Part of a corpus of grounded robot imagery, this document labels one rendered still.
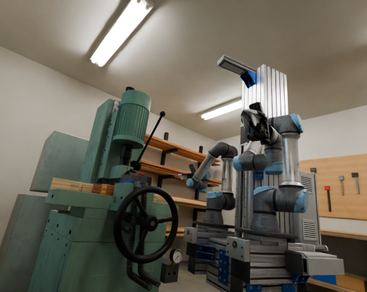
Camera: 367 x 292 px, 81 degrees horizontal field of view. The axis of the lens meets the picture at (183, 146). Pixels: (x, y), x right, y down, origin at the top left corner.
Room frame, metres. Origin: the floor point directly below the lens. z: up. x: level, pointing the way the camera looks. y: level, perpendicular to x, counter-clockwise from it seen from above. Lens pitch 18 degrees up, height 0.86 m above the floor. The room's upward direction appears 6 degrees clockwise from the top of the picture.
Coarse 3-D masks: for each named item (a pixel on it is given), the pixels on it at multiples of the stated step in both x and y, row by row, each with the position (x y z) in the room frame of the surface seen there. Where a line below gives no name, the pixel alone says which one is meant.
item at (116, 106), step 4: (116, 100) 1.25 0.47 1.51; (116, 104) 1.26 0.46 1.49; (112, 108) 1.25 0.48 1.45; (116, 108) 1.26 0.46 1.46; (112, 112) 1.25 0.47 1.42; (108, 124) 1.26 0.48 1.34; (108, 128) 1.25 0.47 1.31; (104, 144) 1.25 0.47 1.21; (104, 148) 1.25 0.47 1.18; (100, 160) 1.25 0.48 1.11; (100, 164) 1.25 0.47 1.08; (96, 180) 1.25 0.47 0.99; (100, 180) 1.26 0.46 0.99; (104, 180) 1.28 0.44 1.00; (112, 184) 1.31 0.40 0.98
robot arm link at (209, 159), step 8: (216, 144) 1.64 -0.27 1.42; (224, 144) 1.63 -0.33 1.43; (208, 152) 1.67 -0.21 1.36; (216, 152) 1.64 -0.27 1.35; (224, 152) 1.65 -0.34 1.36; (208, 160) 1.69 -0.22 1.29; (200, 168) 1.75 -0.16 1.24; (208, 168) 1.74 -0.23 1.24; (192, 176) 1.83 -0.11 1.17; (200, 176) 1.78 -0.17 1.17; (192, 184) 1.81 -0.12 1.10; (200, 184) 1.87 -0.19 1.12
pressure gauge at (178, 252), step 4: (172, 252) 1.14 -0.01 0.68; (176, 252) 1.15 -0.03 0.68; (180, 252) 1.16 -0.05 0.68; (172, 256) 1.14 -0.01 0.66; (176, 256) 1.15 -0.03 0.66; (180, 256) 1.16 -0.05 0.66; (172, 260) 1.14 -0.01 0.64; (176, 260) 1.15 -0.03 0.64; (180, 260) 1.16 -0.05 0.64; (172, 264) 1.17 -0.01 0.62
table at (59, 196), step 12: (48, 192) 1.00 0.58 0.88; (60, 192) 0.85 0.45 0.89; (72, 192) 0.87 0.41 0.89; (84, 192) 0.90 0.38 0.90; (60, 204) 0.85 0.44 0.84; (72, 204) 0.88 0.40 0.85; (84, 204) 0.91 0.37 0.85; (96, 204) 0.94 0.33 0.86; (108, 204) 0.97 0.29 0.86; (120, 204) 0.90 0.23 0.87; (156, 204) 1.12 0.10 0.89
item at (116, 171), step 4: (112, 168) 1.19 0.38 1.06; (116, 168) 1.16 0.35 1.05; (120, 168) 1.11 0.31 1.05; (124, 168) 1.12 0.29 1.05; (128, 168) 1.13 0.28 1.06; (132, 168) 1.15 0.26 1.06; (112, 172) 1.18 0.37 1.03; (116, 172) 1.15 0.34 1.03; (120, 172) 1.11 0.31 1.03; (124, 172) 1.12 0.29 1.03; (132, 172) 1.15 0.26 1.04; (112, 176) 1.17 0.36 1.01; (116, 176) 1.14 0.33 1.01; (120, 176) 1.11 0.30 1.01
